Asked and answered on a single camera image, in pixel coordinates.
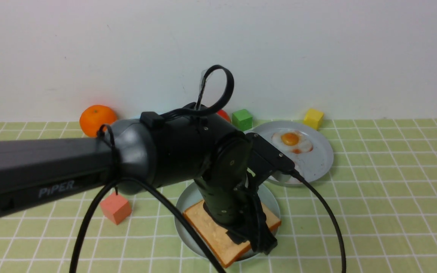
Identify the red yellow apple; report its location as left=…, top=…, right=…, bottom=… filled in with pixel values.
left=217, top=109, right=232, bottom=123

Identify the teal front plate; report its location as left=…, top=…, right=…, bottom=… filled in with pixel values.
left=174, top=184, right=281, bottom=261

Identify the toast slice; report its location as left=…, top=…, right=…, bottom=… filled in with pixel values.
left=176, top=198, right=281, bottom=268

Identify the back fried egg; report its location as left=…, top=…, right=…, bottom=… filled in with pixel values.
left=271, top=129, right=313, bottom=154

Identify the orange fruit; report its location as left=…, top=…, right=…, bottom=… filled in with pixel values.
left=79, top=104, right=118, bottom=138

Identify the yellow cube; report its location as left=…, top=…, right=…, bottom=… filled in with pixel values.
left=303, top=108, right=324, bottom=131

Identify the green cube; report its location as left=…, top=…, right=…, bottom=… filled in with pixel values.
left=232, top=109, right=253, bottom=131

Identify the grey plate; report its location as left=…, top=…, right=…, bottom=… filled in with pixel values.
left=245, top=121, right=334, bottom=183

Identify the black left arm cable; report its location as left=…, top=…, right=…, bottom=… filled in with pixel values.
left=69, top=65, right=346, bottom=273

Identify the green checkered tablecloth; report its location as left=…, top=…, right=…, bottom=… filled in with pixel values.
left=0, top=119, right=437, bottom=273

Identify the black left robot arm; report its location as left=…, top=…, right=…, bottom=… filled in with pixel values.
left=0, top=112, right=277, bottom=254

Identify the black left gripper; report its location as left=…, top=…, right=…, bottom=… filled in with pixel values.
left=194, top=171, right=278, bottom=254

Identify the salmon red cube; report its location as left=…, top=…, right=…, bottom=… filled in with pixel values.
left=99, top=193, right=132, bottom=225

